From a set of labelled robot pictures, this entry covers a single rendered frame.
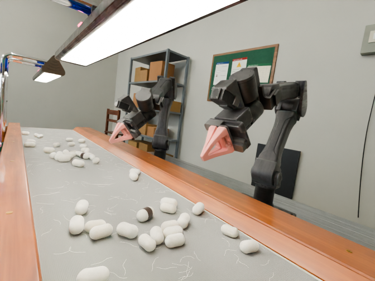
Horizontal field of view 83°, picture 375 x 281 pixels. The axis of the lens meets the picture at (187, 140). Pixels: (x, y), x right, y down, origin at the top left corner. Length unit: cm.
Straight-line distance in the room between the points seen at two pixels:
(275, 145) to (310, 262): 42
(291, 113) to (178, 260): 61
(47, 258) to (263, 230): 32
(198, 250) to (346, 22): 237
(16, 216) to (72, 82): 504
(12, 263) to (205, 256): 23
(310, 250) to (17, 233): 40
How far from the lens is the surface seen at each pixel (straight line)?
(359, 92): 231
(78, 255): 34
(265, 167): 70
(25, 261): 30
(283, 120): 78
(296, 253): 40
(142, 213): 40
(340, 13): 258
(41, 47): 535
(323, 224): 79
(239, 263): 35
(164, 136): 108
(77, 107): 540
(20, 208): 42
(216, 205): 48
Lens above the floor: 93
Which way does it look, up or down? 6 degrees down
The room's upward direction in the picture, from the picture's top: 7 degrees clockwise
